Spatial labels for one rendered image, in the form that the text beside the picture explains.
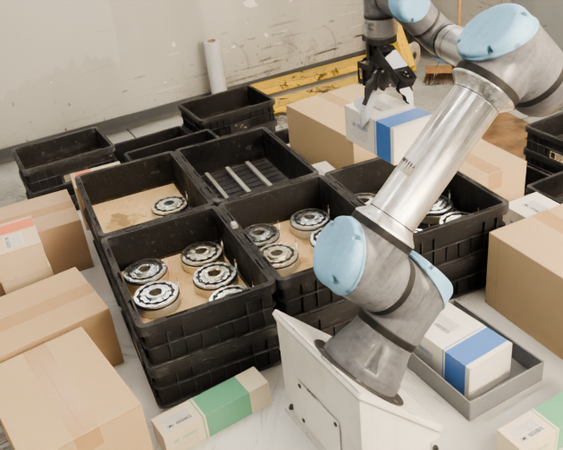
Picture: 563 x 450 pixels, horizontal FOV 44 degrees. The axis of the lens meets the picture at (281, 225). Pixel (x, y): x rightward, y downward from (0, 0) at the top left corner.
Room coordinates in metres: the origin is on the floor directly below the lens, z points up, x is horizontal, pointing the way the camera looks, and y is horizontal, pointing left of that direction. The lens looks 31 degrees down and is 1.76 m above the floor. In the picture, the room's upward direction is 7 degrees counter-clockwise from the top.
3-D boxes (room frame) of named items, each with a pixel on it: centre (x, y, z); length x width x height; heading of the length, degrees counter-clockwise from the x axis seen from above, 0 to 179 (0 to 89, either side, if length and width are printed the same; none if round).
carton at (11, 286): (1.52, 0.67, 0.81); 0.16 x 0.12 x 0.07; 25
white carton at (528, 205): (1.55, -0.70, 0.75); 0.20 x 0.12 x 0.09; 22
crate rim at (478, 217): (1.52, -0.33, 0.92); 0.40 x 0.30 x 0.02; 20
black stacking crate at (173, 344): (1.31, 0.23, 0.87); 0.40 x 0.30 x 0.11; 20
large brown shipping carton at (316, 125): (2.16, -0.29, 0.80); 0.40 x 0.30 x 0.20; 27
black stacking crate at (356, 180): (1.52, -0.33, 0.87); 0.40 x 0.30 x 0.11; 20
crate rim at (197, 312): (1.31, 0.23, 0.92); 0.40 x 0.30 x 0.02; 20
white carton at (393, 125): (1.54, -0.28, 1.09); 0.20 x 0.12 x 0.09; 25
